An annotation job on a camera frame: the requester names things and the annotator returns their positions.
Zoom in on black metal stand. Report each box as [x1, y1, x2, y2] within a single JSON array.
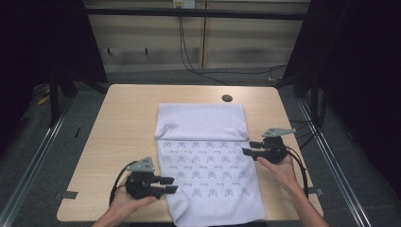
[[46, 61, 79, 129]]

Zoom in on aluminium floor rail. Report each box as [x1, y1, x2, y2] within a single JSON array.
[[0, 96, 76, 227], [297, 99, 374, 227]]

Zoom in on black hanging power cable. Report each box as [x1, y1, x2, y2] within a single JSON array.
[[177, 7, 288, 87]]

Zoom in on black floor cables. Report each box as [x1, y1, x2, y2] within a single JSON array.
[[288, 116, 327, 150]]

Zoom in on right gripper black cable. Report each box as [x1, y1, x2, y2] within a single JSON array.
[[284, 146, 310, 199]]

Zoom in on black horizontal metal bar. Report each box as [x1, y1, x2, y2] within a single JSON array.
[[84, 7, 307, 22]]

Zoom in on person's left hand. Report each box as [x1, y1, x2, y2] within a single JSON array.
[[107, 175, 158, 223]]

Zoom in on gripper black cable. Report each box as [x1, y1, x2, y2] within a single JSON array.
[[108, 160, 138, 206], [284, 146, 310, 199]]

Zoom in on dark curtain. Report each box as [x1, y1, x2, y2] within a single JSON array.
[[0, 0, 109, 155], [273, 0, 401, 199]]

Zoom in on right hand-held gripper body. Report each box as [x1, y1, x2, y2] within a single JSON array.
[[254, 127, 297, 166]]

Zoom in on yellow floor object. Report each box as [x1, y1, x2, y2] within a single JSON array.
[[36, 94, 51, 107]]

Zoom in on person's right hand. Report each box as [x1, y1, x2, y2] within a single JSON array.
[[256, 153, 300, 192]]

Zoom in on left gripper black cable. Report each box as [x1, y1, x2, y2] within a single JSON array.
[[108, 160, 138, 206]]

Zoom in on white printed towel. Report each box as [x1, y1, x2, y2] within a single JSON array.
[[153, 102, 267, 227]]

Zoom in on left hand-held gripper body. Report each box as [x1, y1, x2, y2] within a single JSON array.
[[124, 156, 164, 201]]

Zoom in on white wall socket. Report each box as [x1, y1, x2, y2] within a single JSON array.
[[172, 0, 197, 9]]

